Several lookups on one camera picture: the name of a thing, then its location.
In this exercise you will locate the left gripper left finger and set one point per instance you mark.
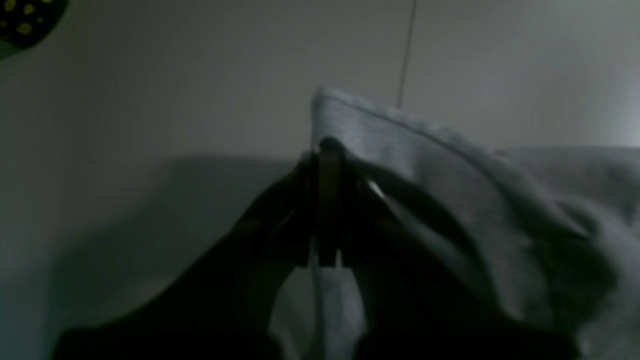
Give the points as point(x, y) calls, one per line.
point(226, 232)

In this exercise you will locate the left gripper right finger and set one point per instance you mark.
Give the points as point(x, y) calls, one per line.
point(425, 293)

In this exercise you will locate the grey T-shirt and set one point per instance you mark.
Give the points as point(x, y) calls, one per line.
point(550, 235)

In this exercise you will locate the black yellow patterned object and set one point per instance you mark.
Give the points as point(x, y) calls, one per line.
point(26, 23)

